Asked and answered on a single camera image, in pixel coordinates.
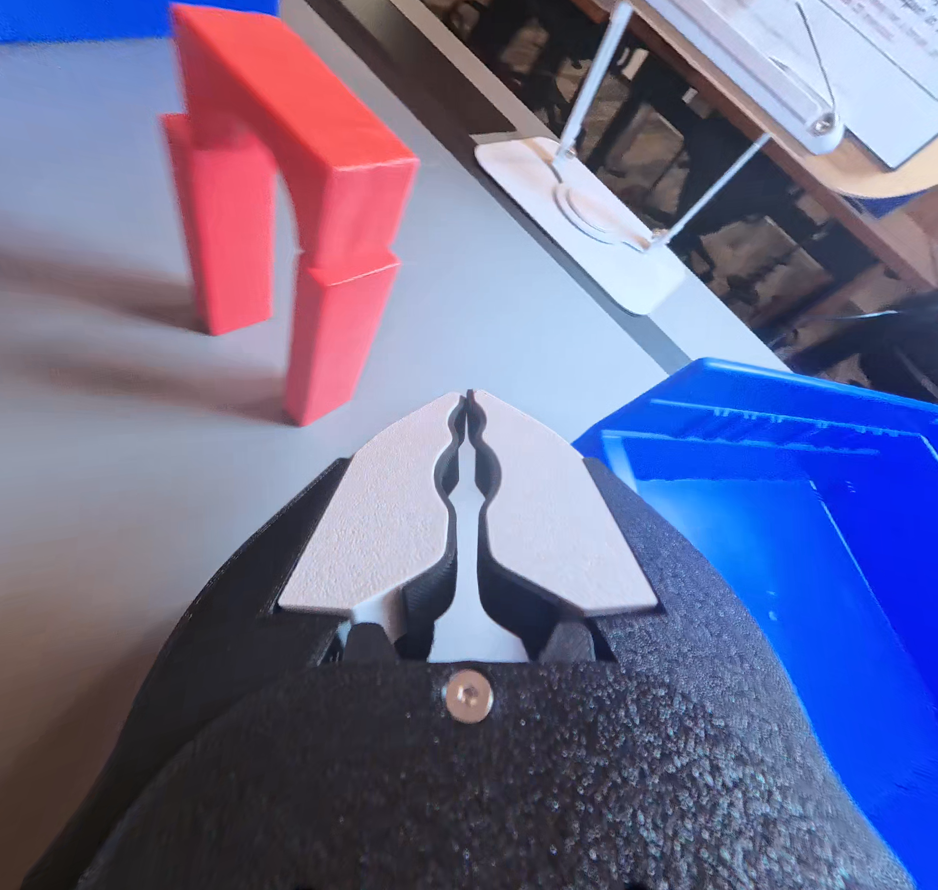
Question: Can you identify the red arch wooden block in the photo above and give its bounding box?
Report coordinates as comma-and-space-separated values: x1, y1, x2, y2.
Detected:
169, 2, 421, 270

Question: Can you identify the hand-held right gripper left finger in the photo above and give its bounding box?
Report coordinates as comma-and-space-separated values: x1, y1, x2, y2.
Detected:
278, 392, 470, 645

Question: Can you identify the brown wooden desk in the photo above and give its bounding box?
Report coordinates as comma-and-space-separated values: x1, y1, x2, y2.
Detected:
524, 0, 938, 290

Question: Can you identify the printed paper sheet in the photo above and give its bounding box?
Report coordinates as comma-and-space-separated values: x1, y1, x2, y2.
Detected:
788, 0, 938, 63

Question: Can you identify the white document stand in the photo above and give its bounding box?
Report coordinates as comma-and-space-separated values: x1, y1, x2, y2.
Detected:
472, 0, 938, 317

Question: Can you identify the red rectangular wooden block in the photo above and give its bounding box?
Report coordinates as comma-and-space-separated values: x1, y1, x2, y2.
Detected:
160, 112, 281, 336
282, 249, 403, 428

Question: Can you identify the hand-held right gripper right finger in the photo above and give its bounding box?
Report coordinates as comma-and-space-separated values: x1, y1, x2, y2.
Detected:
467, 389, 659, 620

